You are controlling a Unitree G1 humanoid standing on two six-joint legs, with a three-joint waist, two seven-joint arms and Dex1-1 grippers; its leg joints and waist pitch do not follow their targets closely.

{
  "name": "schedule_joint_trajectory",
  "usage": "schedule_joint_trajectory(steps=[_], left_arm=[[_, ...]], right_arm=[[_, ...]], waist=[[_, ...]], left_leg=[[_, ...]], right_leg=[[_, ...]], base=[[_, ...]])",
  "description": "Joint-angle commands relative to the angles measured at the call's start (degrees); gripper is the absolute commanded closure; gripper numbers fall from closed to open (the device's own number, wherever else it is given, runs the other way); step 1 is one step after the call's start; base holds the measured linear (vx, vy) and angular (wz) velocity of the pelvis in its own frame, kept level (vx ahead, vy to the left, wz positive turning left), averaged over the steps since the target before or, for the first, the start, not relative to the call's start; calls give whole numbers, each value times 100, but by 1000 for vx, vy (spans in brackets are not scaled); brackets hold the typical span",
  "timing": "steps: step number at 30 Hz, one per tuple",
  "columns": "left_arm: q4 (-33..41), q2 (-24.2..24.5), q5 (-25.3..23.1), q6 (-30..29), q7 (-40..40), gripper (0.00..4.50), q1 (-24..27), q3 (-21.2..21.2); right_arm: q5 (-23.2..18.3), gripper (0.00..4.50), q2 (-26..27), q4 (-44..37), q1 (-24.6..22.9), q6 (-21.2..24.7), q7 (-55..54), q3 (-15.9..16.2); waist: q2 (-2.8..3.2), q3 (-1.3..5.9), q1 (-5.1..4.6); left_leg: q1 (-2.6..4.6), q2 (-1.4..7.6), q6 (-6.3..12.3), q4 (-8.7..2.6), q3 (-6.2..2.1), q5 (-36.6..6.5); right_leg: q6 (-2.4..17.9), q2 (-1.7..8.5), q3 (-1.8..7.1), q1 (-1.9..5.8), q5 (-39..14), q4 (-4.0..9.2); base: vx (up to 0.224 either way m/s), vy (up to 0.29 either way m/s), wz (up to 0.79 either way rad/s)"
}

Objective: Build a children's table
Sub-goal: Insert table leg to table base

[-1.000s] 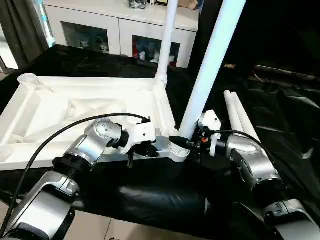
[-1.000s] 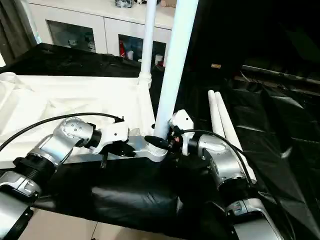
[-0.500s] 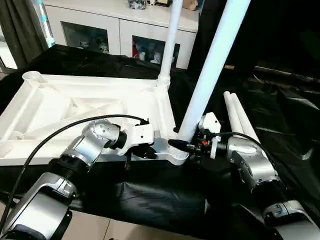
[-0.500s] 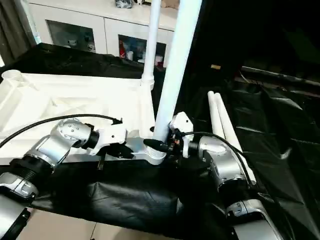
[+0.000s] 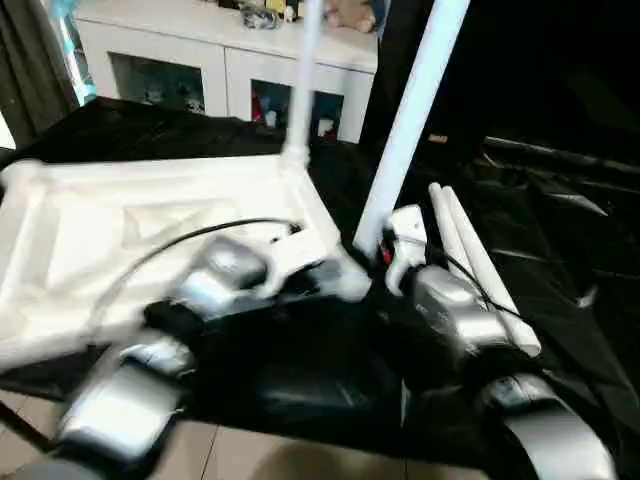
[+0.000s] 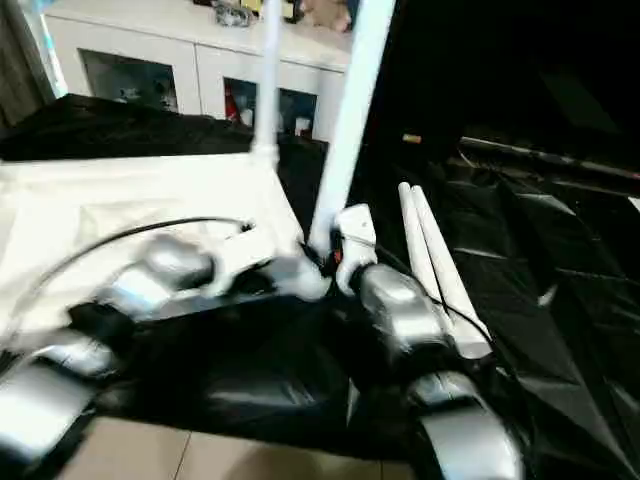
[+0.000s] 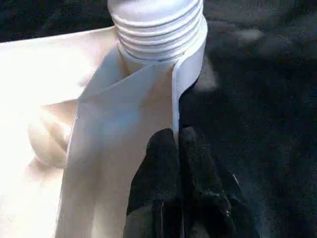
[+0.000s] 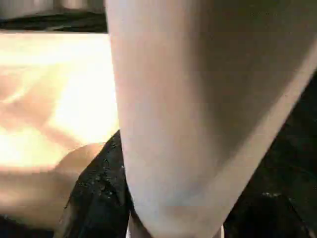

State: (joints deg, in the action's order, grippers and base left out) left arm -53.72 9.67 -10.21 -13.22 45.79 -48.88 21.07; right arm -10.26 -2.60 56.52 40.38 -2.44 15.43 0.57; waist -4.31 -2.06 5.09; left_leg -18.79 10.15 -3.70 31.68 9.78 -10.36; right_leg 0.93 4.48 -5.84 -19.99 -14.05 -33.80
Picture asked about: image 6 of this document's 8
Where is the white plastic table leg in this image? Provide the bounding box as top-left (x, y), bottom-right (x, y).
top-left (409, 184), bottom-right (495, 362)
top-left (307, 0), bottom-right (397, 257)
top-left (248, 0), bottom-right (284, 162)
top-left (397, 182), bottom-right (444, 306)

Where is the white plastic table top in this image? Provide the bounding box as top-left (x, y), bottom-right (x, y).
top-left (0, 148), bottom-right (332, 347)

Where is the black plastic mat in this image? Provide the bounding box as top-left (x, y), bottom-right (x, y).
top-left (0, 92), bottom-right (640, 480)

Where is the dark metal rod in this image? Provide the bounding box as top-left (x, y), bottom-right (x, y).
top-left (458, 136), bottom-right (640, 179)

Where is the grey ornament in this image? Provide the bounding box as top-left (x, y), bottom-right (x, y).
top-left (213, 3), bottom-right (257, 27)

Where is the white glass-door cabinet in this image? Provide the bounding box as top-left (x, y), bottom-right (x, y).
top-left (42, 0), bottom-right (362, 142)

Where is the grey curtain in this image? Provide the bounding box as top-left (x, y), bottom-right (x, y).
top-left (0, 0), bottom-right (57, 127)

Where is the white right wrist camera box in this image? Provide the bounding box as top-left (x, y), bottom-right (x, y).
top-left (332, 203), bottom-right (380, 295)

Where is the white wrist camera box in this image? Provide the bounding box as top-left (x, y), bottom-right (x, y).
top-left (207, 219), bottom-right (264, 297)
top-left (332, 203), bottom-right (380, 295)

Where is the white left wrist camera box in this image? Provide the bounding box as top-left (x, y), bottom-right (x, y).
top-left (207, 219), bottom-right (264, 297)

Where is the black left wrist camera cable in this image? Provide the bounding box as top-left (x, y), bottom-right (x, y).
top-left (0, 216), bottom-right (257, 352)

